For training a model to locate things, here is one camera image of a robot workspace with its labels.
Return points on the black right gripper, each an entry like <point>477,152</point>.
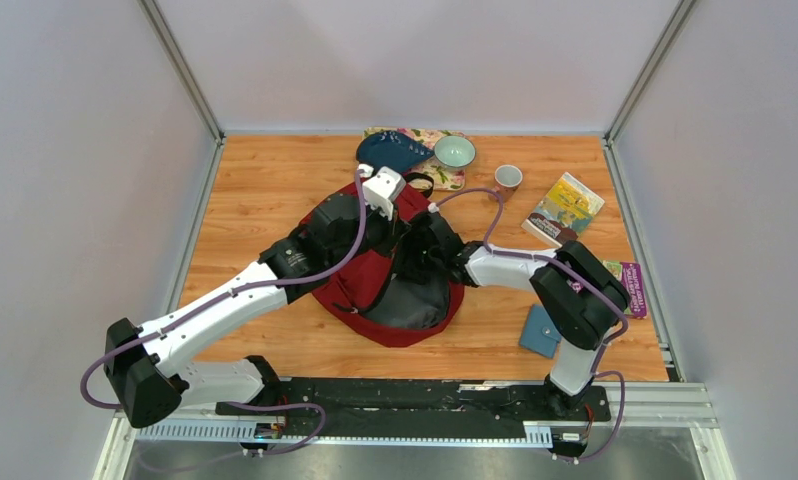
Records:
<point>405,263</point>

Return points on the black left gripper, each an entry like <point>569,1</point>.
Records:
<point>390,229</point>

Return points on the red student backpack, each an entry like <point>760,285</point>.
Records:
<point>376,297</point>

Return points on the yellow and teal paperback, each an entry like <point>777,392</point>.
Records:
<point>565,212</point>

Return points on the purple treehouse book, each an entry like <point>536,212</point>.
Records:
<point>630,275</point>

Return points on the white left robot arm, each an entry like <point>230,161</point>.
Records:
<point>151,366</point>

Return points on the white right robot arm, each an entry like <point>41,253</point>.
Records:
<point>584,301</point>

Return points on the floral rectangular tray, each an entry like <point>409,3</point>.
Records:
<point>442,178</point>

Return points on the dark blue leaf plate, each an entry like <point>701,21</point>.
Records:
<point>392,149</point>

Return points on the pale green ceramic bowl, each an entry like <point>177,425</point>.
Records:
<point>454,152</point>

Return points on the pink patterned mug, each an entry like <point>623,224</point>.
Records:
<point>507,180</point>

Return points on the blue leather wallet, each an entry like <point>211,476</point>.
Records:
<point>539,334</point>

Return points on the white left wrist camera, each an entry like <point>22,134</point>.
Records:
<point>381,188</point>

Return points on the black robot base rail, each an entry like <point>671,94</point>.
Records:
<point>419,409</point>

